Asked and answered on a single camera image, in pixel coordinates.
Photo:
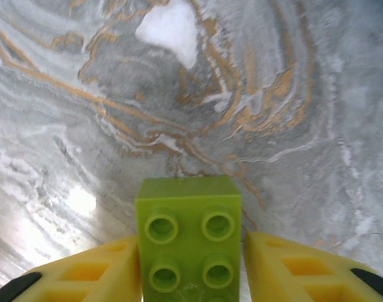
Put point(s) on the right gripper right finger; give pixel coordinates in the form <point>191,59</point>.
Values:
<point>305,277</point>

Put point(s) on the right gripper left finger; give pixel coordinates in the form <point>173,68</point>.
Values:
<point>84,277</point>

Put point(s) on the green lego brick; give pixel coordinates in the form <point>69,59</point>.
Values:
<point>188,251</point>

